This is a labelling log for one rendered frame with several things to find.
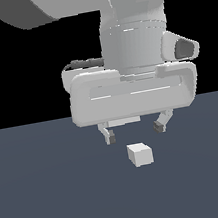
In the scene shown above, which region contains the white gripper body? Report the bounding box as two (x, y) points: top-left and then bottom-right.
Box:
(60, 47), (205, 135)

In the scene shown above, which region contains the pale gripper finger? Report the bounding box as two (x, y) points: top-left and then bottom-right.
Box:
(149, 108), (178, 136)
(96, 120), (118, 147)

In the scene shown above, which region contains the white charger block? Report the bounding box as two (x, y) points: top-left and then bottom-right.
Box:
(126, 140), (155, 169)

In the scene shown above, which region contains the dark grey gripper cable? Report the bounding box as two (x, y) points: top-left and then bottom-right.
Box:
(61, 54), (106, 73)

